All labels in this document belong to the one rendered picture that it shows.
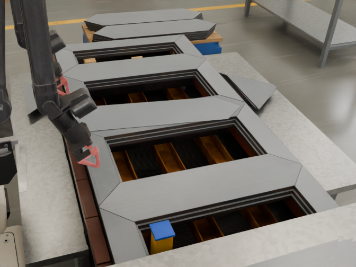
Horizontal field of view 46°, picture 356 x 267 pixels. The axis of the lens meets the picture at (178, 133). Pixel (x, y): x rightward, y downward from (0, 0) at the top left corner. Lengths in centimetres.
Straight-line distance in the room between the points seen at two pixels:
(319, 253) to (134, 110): 103
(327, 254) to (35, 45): 82
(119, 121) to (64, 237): 50
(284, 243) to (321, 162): 83
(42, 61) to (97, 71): 100
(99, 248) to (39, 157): 68
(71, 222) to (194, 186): 46
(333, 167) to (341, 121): 183
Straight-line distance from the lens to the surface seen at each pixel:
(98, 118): 173
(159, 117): 173
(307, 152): 185
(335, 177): 177
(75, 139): 123
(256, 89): 215
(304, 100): 379
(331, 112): 371
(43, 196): 166
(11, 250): 205
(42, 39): 107
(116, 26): 261
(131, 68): 211
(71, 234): 152
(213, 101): 186
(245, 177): 148
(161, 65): 214
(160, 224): 125
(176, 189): 140
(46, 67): 110
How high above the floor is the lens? 181
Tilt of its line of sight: 36 degrees down
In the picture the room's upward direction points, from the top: 4 degrees clockwise
